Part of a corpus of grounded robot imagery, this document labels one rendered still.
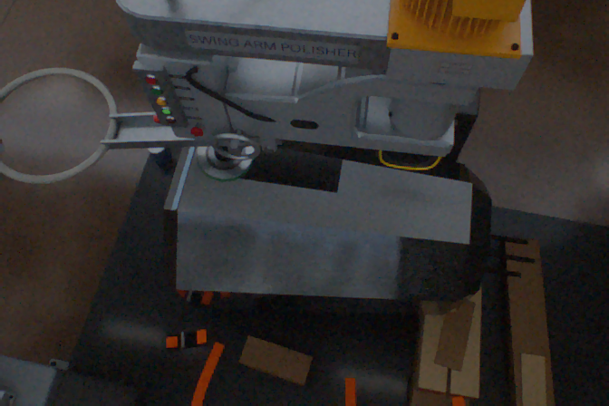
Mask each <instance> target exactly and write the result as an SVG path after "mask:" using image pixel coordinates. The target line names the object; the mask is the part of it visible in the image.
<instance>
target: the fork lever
mask: <svg viewBox="0 0 609 406"><path fill-rule="evenodd" d="M155 114H156V113H155V112H140V113H123V114H110V116H109V117H110V118H111V119H114V120H116V121H118V122H119V125H118V129H117V133H116V136H115V138H114V140H101V144H102V145H106V146H108V147H110V148H109V150H115V149H149V148H184V147H212V146H211V141H209V140H193V139H184V138H178V137H176V136H175V135H174V132H173V130H172V128H171V127H170V126H162V125H161V123H157V122H155V121H154V120H153V117H154V115H155ZM247 137H248V138H250V139H252V140H254V141H255V142H256V143H257V144H258V145H261V140H260V137H254V136H247ZM276 144H277V145H283V141H282V140H280V139H276ZM264 151H265V152H268V153H272V152H274V149H273V148H272V147H270V146H266V147H264Z"/></svg>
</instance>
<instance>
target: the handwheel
mask: <svg viewBox="0 0 609 406"><path fill-rule="evenodd" d="M242 133H243V131H242V130H236V132H235V133H231V132H225V133H219V134H218V135H216V136H214V137H213V138H212V140H211V146H212V148H213V149H214V150H215V151H216V152H217V153H219V154H221V155H223V156H225V157H228V158H231V159H234V160H251V159H254V158H256V157H257V156H258V155H259V153H260V147H259V146H258V144H257V143H256V142H255V141H254V140H252V139H250V138H248V137H247V136H244V135H242ZM223 139H233V140H231V141H230V142H228V141H225V140H223ZM242 141H243V142H242ZM218 143H219V144H222V145H225V146H228V148H227V149H228V151H229V152H228V151H226V150H223V149H221V148H220V147H219V146H218ZM250 146H252V147H253V148H254V150H255V151H254V152H252V153H250V154H241V153H242V150H243V148H246V147H250Z"/></svg>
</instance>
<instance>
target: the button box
mask: <svg viewBox="0 0 609 406"><path fill-rule="evenodd" d="M132 69H133V71H134V72H135V74H136V76H137V78H138V80H139V82H140V85H141V87H142V88H143V90H144V91H145V93H146V95H147V97H148V99H149V101H150V104H151V106H152V108H153V110H154V111H155V113H156V115H157V117H158V118H159V121H160V123H161V125H162V126H171V127H180V128H187V127H188V124H189V123H188V121H187V119H186V116H185V114H184V112H183V110H182V108H181V106H180V103H179V100H178V97H177V95H176V93H175V91H174V89H173V87H172V84H171V82H170V80H169V77H168V75H167V72H166V70H165V67H164V66H160V65H151V64H142V63H139V61H135V63H134V65H133V68H132ZM146 75H151V76H154V77H156V78H157V79H158V83H156V84H150V83H148V82H146V81H145V79H144V77H145V76H146ZM151 87H158V88H161V89H162V90H163V94H161V95H155V94H153V93H152V92H151V91H150V88H151ZM156 98H163V99H165V100H167V101H168V104H167V105H159V104H157V103H156V101H155V99H156ZM161 108H168V109H171V110H172V112H173V113H172V114H171V115H167V114H164V113H162V112H161V111H160V109H161ZM167 117H171V118H174V119H175V120H176V121H177V123H176V124H170V123H167V122H166V121H165V118H167Z"/></svg>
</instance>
